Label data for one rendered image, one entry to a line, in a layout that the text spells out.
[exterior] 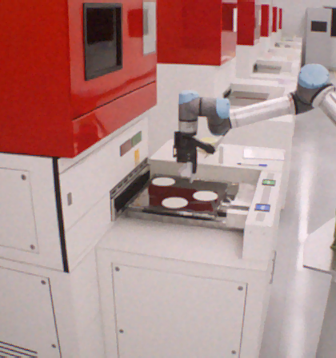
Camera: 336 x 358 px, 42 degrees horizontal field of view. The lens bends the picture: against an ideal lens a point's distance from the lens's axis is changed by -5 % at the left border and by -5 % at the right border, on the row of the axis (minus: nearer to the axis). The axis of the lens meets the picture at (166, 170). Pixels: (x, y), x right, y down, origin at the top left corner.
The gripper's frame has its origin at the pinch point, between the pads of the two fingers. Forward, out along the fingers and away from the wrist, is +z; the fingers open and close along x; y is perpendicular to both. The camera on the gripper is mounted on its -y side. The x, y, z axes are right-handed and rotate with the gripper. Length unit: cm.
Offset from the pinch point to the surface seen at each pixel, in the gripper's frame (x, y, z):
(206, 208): 9.1, -3.5, 9.2
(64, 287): 31, 53, 24
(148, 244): 18.4, 21.5, 17.1
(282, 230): -125, -111, 99
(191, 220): 6.5, 1.8, 15.0
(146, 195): -9.5, 17.1, 9.2
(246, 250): 37.1, -9.6, 13.4
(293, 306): -31, -74, 99
